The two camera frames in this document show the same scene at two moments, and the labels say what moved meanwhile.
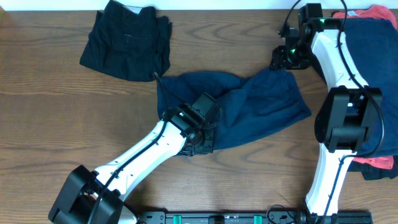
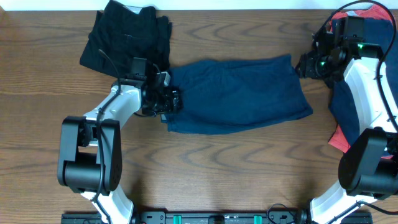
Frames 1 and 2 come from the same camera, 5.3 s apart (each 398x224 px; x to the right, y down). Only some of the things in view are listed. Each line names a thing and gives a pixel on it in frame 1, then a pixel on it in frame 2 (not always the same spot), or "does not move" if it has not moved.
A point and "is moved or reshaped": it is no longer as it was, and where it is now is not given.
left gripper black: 210,149 to 170,99
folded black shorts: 129,42 does not move
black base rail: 272,216 does not move
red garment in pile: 377,12 does not move
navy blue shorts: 269,99 is moved or reshaped
